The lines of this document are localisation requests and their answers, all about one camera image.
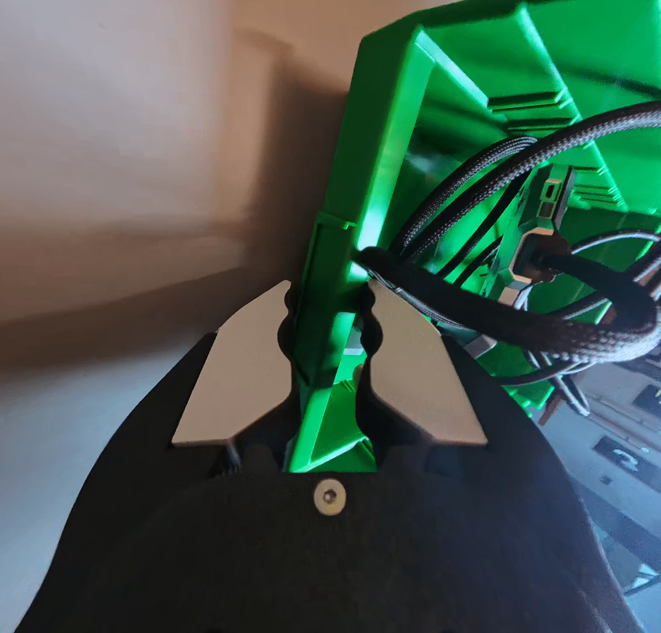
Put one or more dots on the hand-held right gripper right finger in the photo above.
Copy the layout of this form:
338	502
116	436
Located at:
418	380

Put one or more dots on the silver usb hub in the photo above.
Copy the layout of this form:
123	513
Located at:
518	261

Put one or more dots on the black usb hub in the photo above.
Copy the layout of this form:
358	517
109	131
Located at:
547	202

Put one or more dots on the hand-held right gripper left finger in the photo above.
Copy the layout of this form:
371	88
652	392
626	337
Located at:
237	375

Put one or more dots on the green plastic bin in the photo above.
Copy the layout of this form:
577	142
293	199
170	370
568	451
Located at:
392	127

